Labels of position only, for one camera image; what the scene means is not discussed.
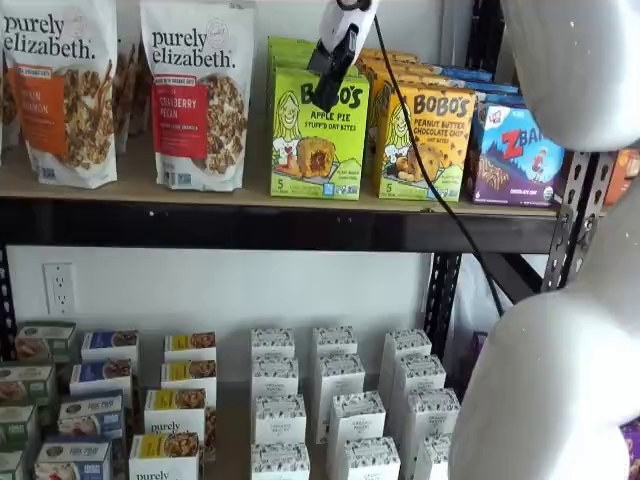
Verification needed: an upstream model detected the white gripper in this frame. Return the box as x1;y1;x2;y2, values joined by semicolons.
307;0;378;114

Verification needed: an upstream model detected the green Bobo's apple pie box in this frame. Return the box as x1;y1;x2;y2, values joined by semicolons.
267;35;322;54
268;49;369;77
269;67;372;199

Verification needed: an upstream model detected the yellow Bobo's peanut butter box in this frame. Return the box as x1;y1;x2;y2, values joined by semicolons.
362;58;442;77
367;69;454;176
357;48;422;64
377;84;477;202

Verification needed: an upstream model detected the blue Zbar snack box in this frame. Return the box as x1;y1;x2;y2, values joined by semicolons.
469;88;537;109
467;102;567;208
449;78;522;97
439;64;494;84

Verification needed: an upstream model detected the black metal shelf rack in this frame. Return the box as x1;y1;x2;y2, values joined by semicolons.
0;0;609;480

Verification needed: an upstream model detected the large orange snack box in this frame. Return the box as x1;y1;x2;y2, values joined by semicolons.
603;148;640;207

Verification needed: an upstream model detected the yellow cereal box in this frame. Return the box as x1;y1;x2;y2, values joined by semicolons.
163;332;218;365
128;432;202;480
160;358;218;397
144;388;208;442

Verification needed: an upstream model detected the blue cereal box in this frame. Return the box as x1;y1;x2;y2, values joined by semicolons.
69;358;134;402
33;438;114;480
81;329;141;372
58;394;126;442

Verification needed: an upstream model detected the green cereal box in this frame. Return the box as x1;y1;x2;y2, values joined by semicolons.
0;363;57;407
0;449;27;480
14;322;77;365
0;404;40;452

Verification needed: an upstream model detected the purple snack box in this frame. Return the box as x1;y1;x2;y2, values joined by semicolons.
619;417;640;480

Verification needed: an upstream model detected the red label granola bag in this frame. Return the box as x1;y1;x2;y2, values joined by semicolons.
139;0;257;193

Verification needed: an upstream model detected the white plastic sheet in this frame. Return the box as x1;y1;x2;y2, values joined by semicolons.
452;254;502;347

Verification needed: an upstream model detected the white patterned carton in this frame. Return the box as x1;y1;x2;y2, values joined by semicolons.
383;328;433;381
318;352;367;416
327;391;388;445
313;325;359;362
416;433;454;480
250;442;312;480
393;354;447;401
250;327;297;362
343;436;402;480
254;393;308;447
251;355;301;400
404;387;462;444

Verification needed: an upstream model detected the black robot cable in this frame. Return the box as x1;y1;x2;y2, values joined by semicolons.
370;12;506;319

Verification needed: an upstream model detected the white wall outlet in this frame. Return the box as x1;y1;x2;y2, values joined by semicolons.
42;262;78;314

